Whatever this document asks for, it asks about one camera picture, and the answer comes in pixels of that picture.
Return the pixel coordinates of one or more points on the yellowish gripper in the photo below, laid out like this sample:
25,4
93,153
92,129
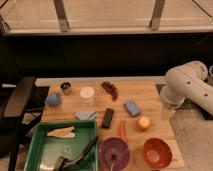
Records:
167,113

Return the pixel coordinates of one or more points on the blue yellow sponge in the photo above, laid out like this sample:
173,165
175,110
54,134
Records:
132,108

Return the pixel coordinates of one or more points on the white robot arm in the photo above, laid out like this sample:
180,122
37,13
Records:
187,81

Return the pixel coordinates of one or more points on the yellow red apple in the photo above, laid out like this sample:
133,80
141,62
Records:
144,123

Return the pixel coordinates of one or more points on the orange bowl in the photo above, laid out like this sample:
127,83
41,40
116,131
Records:
157,153

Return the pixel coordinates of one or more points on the orange carrot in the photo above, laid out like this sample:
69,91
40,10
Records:
122,131

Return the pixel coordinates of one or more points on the black rectangular block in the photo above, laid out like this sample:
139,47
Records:
107,118

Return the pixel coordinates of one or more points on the bunch of dark grapes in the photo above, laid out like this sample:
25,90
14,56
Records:
110,89

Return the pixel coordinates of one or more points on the purple bowl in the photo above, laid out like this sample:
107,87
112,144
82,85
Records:
113,154

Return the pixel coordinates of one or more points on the white cup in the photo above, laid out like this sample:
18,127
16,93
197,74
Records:
87,95

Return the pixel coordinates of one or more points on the light blue cloth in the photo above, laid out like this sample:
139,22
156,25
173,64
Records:
86,115

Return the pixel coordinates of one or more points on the small metal cup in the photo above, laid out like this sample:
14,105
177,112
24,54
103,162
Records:
66,88

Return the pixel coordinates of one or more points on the green plastic bin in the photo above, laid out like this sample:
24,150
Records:
44,150

